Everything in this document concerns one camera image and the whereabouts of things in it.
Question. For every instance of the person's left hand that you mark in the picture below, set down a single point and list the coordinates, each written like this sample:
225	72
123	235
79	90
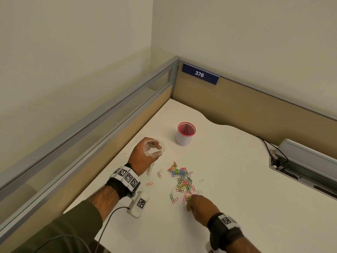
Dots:
138	158

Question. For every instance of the person's right hand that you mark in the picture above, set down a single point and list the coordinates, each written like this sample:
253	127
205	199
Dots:
205	210

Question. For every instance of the person's right fingers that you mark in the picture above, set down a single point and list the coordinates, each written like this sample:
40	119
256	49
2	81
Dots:
191	203

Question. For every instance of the person's left thumb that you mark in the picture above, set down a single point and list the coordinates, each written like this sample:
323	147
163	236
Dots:
151	165

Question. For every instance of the clear plastic container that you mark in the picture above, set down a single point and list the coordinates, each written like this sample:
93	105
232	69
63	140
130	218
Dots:
154	148

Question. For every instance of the person's right forearm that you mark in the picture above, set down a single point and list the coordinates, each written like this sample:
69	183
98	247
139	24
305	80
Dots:
238	245

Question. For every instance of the person's left forearm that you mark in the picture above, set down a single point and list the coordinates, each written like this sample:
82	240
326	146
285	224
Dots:
104	200

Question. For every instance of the pile of colourful paper clips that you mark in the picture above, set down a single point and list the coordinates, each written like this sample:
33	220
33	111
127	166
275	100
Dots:
183	180

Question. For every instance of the black wristband with marker tags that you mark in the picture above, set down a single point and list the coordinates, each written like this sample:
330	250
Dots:
223	229
123	180

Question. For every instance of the white cup with red rim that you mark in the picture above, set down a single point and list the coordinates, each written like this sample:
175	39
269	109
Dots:
185	134

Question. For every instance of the grey framed glass partition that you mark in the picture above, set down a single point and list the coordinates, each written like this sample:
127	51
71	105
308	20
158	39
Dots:
87	123

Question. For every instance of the blue number sign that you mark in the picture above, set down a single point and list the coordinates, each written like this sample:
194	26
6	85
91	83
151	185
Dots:
200	74

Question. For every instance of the olive green sleeve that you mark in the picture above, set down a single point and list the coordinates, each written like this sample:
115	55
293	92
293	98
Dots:
65	231

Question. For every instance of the beige panel partition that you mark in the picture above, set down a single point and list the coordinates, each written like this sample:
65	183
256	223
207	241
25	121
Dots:
263	113

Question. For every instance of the white wrist camera with marker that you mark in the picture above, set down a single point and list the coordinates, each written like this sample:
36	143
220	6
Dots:
138	204

